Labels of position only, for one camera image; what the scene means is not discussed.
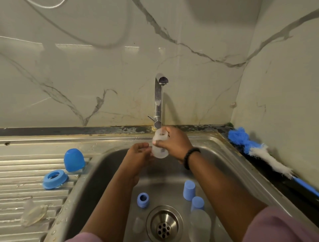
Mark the person's right hand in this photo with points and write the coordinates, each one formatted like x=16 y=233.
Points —
x=175 y=144

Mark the person's left hand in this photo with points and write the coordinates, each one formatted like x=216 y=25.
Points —
x=133 y=159

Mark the cartoon print baby bottle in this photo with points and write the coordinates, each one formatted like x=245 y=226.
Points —
x=159 y=149

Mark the blue cylindrical bottle cap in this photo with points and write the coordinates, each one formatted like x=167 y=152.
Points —
x=189 y=190
x=197 y=203

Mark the dark blue dome cap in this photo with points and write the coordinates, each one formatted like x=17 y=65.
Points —
x=74 y=160

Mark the blue and white bottle brush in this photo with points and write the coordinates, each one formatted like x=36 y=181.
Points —
x=238 y=135

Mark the translucent bottle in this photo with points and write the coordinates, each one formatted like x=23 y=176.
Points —
x=200 y=225

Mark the person's left forearm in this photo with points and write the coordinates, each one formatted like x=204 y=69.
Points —
x=107 y=209

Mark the person's right forearm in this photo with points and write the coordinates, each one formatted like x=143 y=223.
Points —
x=227 y=199

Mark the chrome sink faucet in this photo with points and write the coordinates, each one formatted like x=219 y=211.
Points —
x=158 y=99

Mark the metal sink drain strainer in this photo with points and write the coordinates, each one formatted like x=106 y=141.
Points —
x=164 y=224

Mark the stainless steel sink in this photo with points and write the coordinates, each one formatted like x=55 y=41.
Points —
x=45 y=169

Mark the pink shirt sleeve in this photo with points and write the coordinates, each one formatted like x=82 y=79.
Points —
x=281 y=227
x=84 y=238

